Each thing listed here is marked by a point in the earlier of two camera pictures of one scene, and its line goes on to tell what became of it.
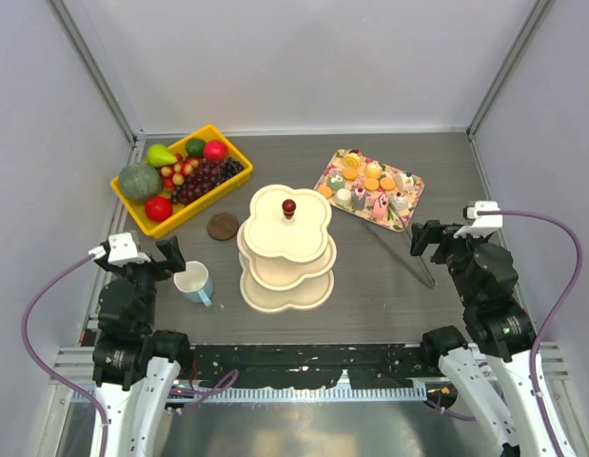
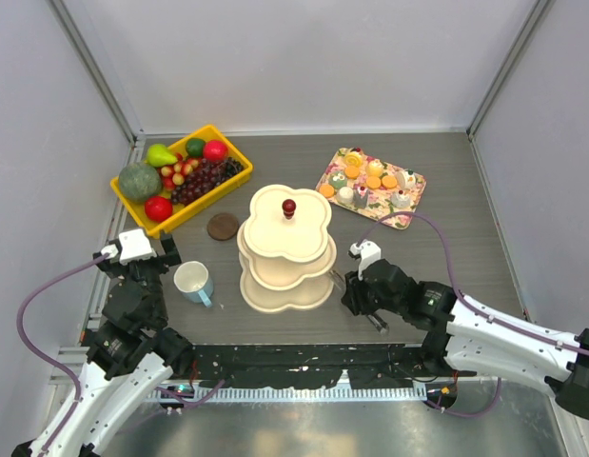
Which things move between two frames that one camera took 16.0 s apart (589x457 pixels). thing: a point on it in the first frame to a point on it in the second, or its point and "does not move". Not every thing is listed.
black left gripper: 174,261 does not move
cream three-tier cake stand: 286,249 does not move
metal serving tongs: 400,243 to 378,322
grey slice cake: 359,199 does not move
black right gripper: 434,231 to 354,298
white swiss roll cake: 403,181 does not move
